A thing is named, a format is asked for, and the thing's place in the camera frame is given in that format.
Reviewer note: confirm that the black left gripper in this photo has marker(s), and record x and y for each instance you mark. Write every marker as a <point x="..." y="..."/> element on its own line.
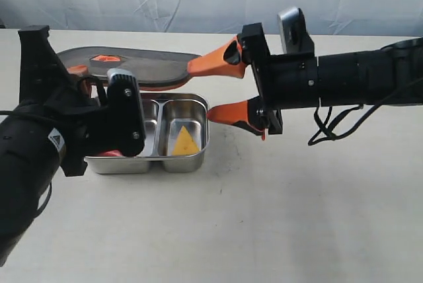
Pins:
<point x="57" y="94"/>

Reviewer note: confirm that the stainless steel lunch box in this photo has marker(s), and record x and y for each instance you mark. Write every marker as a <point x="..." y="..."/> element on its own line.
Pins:
<point x="167" y="116"/>

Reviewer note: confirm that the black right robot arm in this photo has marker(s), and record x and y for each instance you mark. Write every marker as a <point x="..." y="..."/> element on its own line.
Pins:
<point x="391" y="75"/>

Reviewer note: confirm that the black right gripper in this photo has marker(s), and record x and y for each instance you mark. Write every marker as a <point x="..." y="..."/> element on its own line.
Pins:
<point x="284" y="81"/>

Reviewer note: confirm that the dark transparent box lid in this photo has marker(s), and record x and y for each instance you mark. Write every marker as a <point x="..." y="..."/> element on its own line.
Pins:
<point x="154" y="70"/>

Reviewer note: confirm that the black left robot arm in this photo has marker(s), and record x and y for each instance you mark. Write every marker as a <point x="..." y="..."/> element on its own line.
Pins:
<point x="47" y="130"/>

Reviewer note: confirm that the red toy sausage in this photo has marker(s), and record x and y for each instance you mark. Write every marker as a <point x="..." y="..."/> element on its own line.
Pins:
<point x="110" y="153"/>

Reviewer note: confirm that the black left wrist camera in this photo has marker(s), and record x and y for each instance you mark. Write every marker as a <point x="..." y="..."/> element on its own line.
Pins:
<point x="125" y="112"/>

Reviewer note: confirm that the yellow toy cheese wedge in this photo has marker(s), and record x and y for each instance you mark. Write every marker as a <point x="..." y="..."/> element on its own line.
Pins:
<point x="184" y="144"/>

